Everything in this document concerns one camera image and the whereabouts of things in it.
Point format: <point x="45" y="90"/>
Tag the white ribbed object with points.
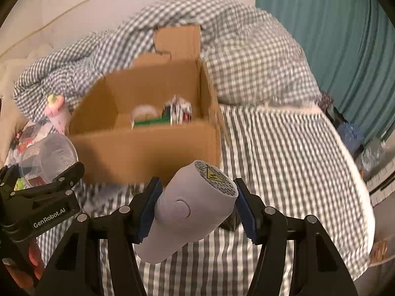
<point x="381" y="188"/>

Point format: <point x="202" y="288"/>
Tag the grey checked bed sheet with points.
<point x="293" y="160"/>

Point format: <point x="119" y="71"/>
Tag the pink bottle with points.
<point x="60" y="117"/>

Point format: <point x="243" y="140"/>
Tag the green snack packet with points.
<point x="19" y="185"/>

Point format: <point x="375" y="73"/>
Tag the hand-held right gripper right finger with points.
<point x="247" y="212"/>

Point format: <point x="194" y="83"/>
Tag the pile of mixed snack packets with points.
<point x="24" y="138"/>

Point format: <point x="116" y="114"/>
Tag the clear plastic bottle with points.
<point x="375" y="154"/>

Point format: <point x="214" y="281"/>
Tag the person's left hand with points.
<point x="36" y="259"/>

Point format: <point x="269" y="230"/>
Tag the clear tape roll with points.
<point x="143" y="108"/>

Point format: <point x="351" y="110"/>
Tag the white paper cup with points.
<point x="46" y="157"/>

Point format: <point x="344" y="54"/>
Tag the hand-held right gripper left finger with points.
<point x="151" y="212"/>

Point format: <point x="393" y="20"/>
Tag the blue plastic bag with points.
<point x="350" y="135"/>

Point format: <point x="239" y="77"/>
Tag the green flat box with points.
<point x="151" y="122"/>

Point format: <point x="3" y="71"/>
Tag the teal curtain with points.
<point x="339" y="37"/>

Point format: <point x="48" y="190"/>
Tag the grey gingham duvet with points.
<point x="247" y="52"/>

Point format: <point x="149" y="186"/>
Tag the shiny printed snack packet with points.
<point x="179" y="111"/>

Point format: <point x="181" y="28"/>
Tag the brown cardboard box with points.
<point x="139" y="151"/>

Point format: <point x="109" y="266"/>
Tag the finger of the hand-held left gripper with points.
<point x="9" y="177"/>
<point x="69" y="174"/>

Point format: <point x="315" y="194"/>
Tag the white tube bottle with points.
<point x="191" y="209"/>

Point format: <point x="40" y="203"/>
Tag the small red packet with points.
<point x="37" y="182"/>

